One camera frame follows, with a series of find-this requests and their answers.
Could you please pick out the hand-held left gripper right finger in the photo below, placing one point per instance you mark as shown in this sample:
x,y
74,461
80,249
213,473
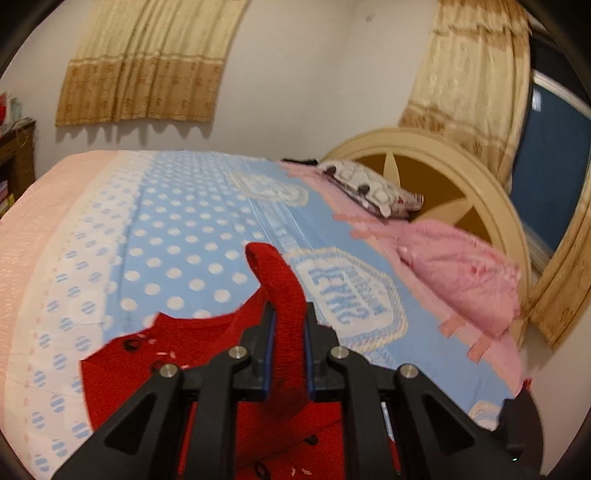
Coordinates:
x,y
310,369

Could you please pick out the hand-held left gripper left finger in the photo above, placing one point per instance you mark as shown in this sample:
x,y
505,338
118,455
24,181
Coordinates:
x,y
270,360

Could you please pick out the red knitted sweater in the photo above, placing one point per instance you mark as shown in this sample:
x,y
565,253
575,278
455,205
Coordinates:
x,y
184,341

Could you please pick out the beige patterned curtain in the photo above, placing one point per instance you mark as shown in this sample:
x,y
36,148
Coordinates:
x,y
147,69
471,83
561,300

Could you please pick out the blue polka dot blanket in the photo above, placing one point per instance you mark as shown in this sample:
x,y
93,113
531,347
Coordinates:
x,y
184,221

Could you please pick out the pink pillow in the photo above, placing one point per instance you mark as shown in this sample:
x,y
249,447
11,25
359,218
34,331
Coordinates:
x,y
461,272

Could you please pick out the black and white patterned pillow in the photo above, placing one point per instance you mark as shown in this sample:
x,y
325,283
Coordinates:
x,y
369,184

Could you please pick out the cream and brown headboard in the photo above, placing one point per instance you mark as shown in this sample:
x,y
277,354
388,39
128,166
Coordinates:
x,y
429,180

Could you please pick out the window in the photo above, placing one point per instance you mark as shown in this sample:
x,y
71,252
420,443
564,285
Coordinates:
x,y
549,161

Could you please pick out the stack of books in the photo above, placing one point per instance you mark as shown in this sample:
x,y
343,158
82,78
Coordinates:
x,y
4,198

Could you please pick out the brown wooden shelf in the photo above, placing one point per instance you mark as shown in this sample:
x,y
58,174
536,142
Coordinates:
x,y
23,152

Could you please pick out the pale plastic bag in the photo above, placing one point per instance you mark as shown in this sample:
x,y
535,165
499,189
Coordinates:
x,y
16,110

